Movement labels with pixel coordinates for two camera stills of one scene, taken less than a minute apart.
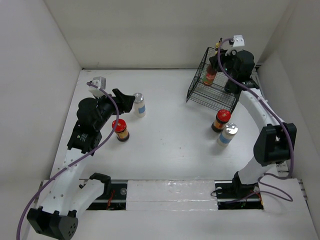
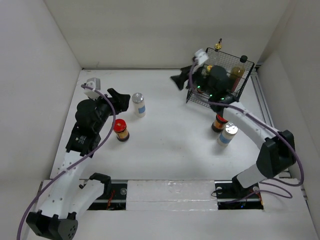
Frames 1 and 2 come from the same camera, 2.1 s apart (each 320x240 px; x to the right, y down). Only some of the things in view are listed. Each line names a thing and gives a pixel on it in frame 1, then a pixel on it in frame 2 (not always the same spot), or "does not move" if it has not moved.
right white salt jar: x=227 y=134 does not move
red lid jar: x=122 y=134 does not move
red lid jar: x=222 y=117 does not move
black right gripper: x=222 y=56 → x=180 y=79
